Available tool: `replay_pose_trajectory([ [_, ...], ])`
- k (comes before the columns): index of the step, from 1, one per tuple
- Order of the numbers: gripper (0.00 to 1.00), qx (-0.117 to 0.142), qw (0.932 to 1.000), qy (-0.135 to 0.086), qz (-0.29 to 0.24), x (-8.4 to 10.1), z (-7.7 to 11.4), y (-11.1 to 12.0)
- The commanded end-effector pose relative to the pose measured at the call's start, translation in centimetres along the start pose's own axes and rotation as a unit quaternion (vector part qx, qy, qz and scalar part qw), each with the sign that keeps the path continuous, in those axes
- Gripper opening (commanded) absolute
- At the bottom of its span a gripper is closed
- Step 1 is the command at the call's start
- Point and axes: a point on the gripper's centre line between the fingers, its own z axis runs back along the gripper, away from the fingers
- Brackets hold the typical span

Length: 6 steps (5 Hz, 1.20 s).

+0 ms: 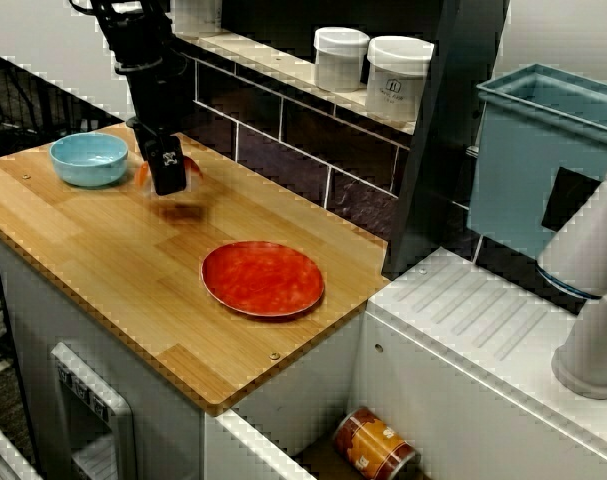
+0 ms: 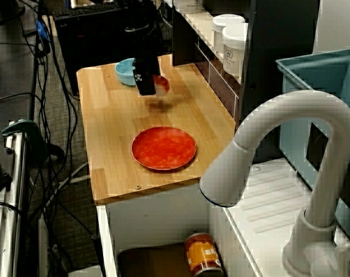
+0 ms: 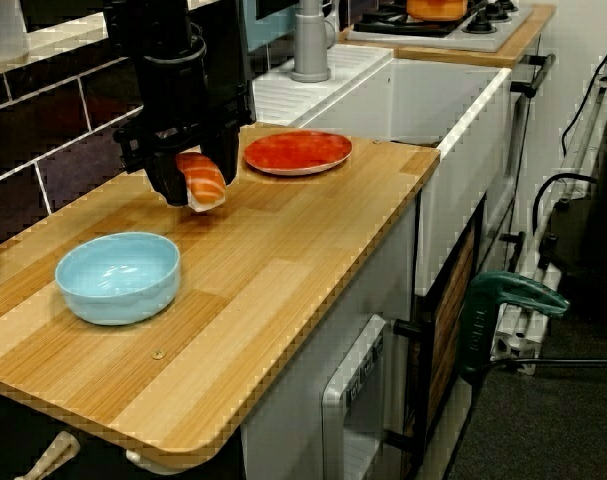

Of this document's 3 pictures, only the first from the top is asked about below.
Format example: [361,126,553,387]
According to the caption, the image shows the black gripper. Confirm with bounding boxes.
[115,62,189,197]

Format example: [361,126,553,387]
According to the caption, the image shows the salmon sushi toy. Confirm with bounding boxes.
[132,154,204,194]

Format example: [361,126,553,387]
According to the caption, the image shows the light blue bowl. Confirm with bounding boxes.
[49,132,130,188]

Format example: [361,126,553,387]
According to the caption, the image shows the red plate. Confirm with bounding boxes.
[200,240,327,319]

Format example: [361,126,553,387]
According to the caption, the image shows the white container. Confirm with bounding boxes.
[175,0,223,37]

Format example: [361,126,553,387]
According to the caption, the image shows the white toy kitchen cabinet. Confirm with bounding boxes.
[0,234,369,480]

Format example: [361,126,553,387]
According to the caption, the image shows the plain white jar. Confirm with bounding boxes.
[312,26,371,94]

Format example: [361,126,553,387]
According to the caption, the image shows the white jar with print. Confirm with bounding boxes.
[365,35,436,124]

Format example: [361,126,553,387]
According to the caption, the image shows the dark grey upright panel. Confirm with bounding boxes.
[382,0,512,281]

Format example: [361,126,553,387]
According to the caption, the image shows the orange soup can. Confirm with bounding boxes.
[331,407,418,480]

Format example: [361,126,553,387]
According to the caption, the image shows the teal plastic box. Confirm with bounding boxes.
[467,62,607,261]

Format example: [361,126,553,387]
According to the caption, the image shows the white toy sink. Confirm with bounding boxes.
[205,247,607,480]

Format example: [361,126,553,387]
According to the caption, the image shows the grey toy faucet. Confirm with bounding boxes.
[535,149,607,400]

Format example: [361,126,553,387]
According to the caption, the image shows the black wire mesh fence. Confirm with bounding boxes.
[0,47,124,161]

